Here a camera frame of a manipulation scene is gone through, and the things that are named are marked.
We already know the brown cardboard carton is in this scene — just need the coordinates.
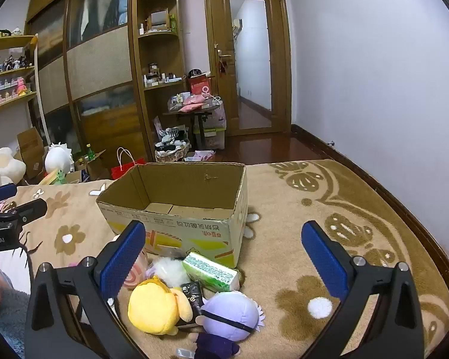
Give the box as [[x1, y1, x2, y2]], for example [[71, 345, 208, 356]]
[[14, 127, 48, 181]]

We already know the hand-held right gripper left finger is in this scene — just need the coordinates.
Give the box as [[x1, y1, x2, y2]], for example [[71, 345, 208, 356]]
[[24, 220, 147, 359]]

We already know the pink cloth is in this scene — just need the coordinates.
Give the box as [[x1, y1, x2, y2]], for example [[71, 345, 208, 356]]
[[180, 95, 211, 113]]

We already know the white round plush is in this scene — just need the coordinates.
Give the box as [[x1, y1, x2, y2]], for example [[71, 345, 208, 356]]
[[111, 232, 149, 289]]

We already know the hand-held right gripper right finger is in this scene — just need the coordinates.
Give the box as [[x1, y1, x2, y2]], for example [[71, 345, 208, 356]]
[[301, 220, 424, 359]]

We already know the yellow display shelf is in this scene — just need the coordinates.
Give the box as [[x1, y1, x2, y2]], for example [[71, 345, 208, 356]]
[[0, 34, 42, 143]]

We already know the low cardboard carton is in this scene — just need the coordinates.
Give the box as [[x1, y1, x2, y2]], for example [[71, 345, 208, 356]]
[[74, 150, 108, 182]]

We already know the yellow plush toy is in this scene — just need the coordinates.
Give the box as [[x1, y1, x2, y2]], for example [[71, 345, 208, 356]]
[[128, 276, 193, 336]]

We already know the white fluffy keychain plush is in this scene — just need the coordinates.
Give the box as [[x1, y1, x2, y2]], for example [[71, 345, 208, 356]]
[[147, 256, 190, 289]]

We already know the green white carton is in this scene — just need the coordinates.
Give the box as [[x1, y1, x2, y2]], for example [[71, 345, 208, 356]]
[[182, 251, 241, 293]]

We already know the cardboard box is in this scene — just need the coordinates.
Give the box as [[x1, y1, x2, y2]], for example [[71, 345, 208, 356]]
[[96, 162, 248, 269]]

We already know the purple-haired plush doll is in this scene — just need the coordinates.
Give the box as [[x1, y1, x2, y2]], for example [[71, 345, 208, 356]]
[[189, 292, 265, 358]]

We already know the brown flower blanket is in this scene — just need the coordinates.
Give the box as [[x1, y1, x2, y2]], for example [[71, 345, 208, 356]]
[[0, 159, 449, 359]]

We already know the small side table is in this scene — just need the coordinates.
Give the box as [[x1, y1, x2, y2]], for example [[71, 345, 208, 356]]
[[163, 105, 216, 151]]

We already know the wooden wardrobe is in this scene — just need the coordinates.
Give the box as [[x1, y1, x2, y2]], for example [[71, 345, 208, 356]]
[[24, 0, 189, 167]]

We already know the red paper bag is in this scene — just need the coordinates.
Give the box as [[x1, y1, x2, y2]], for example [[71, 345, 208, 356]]
[[110, 147, 146, 181]]

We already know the black packet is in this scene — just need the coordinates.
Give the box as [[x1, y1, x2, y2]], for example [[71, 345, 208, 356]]
[[180, 281, 207, 319]]

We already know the red box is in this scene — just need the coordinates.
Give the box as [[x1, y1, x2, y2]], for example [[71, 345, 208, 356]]
[[188, 75, 213, 97]]

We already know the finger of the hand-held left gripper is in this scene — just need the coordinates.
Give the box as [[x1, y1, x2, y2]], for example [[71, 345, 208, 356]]
[[0, 198, 48, 230], [0, 184, 18, 203]]

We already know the wooden door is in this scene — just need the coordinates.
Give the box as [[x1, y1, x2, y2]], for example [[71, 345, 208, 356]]
[[203, 0, 293, 138]]

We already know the clear plastic storage bin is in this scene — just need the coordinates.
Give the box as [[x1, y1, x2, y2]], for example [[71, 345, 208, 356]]
[[194, 101, 227, 151]]

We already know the white-haired plush doll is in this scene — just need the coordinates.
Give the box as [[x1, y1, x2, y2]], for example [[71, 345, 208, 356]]
[[44, 142, 75, 176]]

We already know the cream plush toy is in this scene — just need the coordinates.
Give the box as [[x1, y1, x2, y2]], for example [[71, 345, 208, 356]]
[[0, 147, 27, 188]]

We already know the wicker basket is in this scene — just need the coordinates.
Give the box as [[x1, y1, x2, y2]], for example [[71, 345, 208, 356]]
[[154, 140, 191, 163]]

